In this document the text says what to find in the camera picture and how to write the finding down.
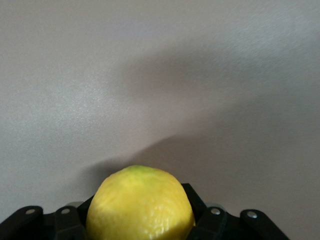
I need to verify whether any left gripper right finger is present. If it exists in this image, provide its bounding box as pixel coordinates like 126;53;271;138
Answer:
180;182;291;240

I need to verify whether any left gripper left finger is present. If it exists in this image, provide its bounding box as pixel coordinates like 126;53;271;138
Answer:
0;194;95;240

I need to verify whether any yellow lemon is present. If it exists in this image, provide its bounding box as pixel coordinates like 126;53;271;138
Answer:
85;164;196;240

